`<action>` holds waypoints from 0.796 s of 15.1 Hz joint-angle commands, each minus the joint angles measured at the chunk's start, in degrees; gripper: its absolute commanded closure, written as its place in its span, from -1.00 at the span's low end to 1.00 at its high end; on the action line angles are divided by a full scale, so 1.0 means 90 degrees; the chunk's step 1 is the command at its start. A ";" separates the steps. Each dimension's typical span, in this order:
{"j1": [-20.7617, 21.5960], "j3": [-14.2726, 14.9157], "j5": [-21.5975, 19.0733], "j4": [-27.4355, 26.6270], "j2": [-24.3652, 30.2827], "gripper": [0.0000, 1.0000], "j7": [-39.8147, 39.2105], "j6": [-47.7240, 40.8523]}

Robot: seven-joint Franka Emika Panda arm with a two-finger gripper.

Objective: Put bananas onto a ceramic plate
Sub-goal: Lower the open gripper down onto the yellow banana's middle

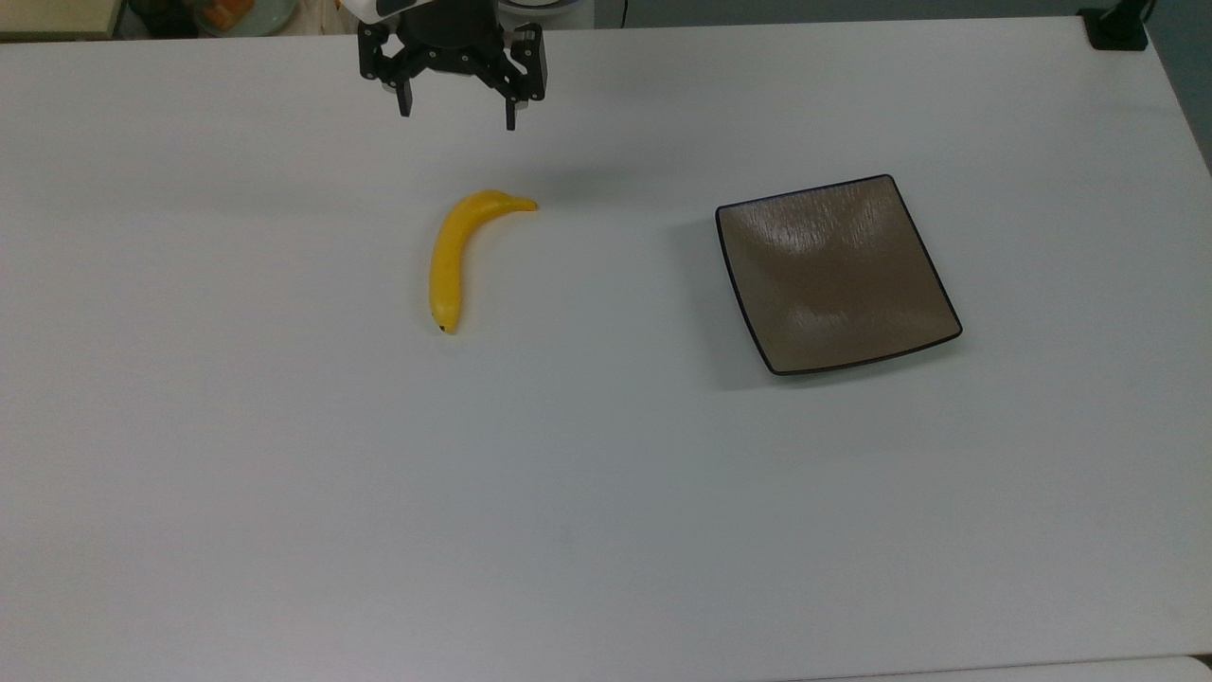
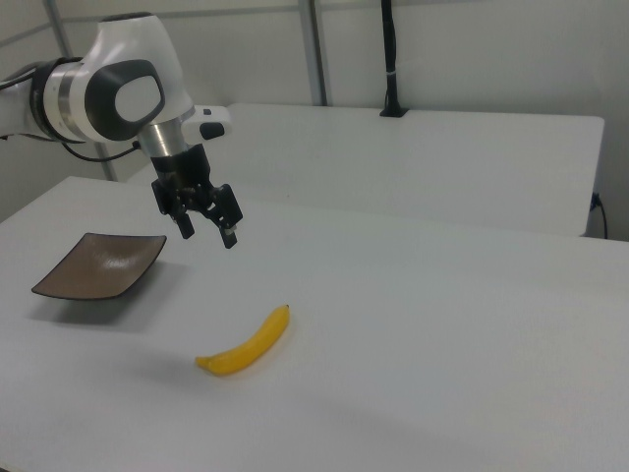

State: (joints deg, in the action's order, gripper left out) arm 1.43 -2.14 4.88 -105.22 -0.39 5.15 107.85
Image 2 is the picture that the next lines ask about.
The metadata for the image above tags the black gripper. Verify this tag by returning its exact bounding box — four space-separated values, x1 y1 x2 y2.
149 144 246 250

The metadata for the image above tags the yellow banana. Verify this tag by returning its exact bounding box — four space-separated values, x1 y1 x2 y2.
195 304 291 379

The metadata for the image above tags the brown square ceramic plate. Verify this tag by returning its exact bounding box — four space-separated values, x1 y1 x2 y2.
29 232 169 302

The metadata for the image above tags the white rectangular table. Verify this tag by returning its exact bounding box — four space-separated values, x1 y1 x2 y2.
119 102 606 238

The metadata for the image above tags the black pole with base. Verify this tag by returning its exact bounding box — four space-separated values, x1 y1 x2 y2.
378 0 410 119

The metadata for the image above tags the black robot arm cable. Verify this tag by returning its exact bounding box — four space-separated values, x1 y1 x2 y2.
0 62 143 163

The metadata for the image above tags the vertical aluminium frame post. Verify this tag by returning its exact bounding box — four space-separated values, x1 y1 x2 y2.
298 0 329 107

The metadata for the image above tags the black cable at table edge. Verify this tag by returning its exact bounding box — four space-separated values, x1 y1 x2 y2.
591 192 609 241

